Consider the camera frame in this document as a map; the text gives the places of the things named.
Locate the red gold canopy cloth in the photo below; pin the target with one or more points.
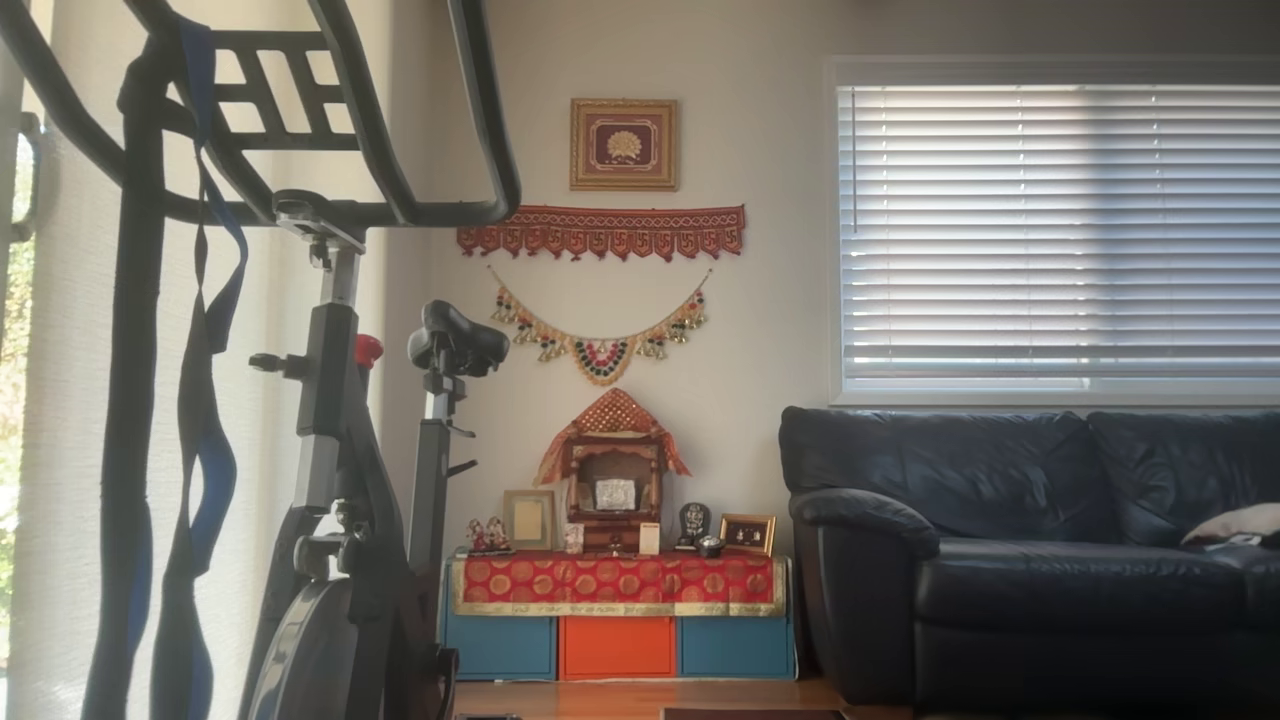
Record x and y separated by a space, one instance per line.
612 412

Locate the silver plaque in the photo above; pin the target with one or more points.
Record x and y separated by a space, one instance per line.
615 493

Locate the dark idol statue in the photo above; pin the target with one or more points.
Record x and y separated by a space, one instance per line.
693 522

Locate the small wooden shrine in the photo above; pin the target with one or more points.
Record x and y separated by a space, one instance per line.
610 535

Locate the white card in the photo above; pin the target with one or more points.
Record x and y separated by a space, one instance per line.
650 539

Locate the small black bowl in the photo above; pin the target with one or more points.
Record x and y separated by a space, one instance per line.
710 547

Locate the red gold table cloth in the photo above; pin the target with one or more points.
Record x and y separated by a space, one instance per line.
615 582

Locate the small colourful figurines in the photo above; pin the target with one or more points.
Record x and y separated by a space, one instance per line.
488 536

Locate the orange storage bin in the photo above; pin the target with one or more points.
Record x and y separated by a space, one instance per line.
617 648

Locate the blind tilt wand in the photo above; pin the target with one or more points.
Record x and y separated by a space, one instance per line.
855 160

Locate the blue storage bin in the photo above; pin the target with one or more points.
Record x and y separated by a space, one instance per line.
735 648
500 648

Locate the black exercise bike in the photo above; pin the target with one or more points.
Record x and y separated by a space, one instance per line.
330 380

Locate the black leather sofa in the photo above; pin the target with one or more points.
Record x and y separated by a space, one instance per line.
1000 590

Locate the white window blinds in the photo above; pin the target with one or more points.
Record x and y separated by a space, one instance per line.
1050 230

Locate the white window curtain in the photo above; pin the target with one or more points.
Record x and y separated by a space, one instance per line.
70 300

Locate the white cushion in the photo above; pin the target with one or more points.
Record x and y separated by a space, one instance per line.
1240 522

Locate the beaded garland wall hanging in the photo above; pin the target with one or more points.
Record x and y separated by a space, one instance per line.
600 358

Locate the red embroidered wall hanging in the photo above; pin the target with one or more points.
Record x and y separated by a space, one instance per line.
600 230

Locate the beige picture frame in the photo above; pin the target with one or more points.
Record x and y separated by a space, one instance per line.
528 518

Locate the small gold picture frame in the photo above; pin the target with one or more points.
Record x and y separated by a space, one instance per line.
747 535

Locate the gold framed wall picture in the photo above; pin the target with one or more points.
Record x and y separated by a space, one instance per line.
624 145

